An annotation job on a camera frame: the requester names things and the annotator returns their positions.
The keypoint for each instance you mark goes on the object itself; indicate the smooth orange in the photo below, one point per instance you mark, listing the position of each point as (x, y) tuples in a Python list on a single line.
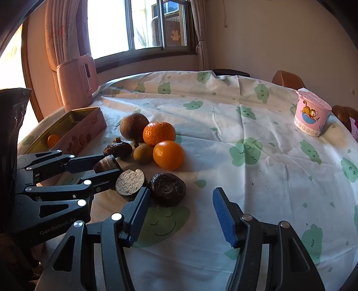
[(168, 155)]

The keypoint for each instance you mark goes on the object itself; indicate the dark dried fruit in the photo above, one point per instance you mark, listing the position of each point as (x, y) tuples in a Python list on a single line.
[(117, 148)]

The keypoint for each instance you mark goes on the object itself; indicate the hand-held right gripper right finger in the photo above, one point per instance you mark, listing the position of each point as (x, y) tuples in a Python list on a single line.
[(223, 221)]

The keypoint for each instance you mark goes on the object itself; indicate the pink metal tin box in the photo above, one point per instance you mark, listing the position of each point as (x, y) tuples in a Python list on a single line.
[(84, 126)]

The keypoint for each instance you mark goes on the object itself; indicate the beige curtain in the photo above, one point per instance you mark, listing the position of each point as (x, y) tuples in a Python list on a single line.
[(200, 33)]

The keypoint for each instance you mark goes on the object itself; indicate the black stool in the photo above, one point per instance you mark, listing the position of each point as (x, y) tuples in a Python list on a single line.
[(230, 72)]

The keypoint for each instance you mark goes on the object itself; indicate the bumpy mandarin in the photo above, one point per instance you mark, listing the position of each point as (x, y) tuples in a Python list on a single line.
[(159, 133)]

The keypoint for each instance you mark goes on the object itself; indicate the cut dark fruit half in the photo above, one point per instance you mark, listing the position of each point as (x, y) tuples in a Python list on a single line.
[(129, 183)]

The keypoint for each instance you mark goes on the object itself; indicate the white green cloud tablecloth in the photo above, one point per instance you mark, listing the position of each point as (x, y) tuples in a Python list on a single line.
[(223, 126)]

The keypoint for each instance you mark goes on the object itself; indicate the small orange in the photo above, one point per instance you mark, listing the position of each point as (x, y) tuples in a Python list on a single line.
[(53, 140)]

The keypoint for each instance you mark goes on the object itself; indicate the window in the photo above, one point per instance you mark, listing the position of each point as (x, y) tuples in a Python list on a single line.
[(134, 25)]

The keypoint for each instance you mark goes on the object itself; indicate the pink floral cloth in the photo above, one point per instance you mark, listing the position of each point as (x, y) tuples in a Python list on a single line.
[(354, 127)]

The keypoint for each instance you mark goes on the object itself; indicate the pink curtain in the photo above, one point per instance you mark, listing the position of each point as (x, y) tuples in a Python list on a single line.
[(63, 33)]

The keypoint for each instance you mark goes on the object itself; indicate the brown round fruit with stem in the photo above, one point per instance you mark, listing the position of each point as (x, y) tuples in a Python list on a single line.
[(132, 126)]

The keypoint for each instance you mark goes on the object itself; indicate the dark brown fruit piece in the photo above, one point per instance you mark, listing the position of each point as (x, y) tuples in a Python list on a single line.
[(107, 165)]

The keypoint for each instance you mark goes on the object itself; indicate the dark wrinkled round fruit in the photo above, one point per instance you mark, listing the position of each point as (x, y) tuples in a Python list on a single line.
[(167, 189)]

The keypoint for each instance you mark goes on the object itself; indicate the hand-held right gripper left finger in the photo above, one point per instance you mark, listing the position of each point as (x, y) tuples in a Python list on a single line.
[(137, 215)]

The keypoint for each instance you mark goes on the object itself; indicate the brown kiwi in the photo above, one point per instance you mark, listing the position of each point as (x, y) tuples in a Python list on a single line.
[(142, 154)]

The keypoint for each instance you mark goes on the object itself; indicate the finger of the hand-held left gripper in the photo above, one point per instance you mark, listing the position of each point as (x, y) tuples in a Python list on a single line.
[(103, 180), (82, 163)]

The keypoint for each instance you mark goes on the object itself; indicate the pink cartoon cup with lid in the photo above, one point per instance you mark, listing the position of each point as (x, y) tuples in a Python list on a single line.
[(310, 114)]

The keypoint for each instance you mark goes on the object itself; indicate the brown leather chair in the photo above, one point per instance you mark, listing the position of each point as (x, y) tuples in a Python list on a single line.
[(288, 79), (342, 113)]

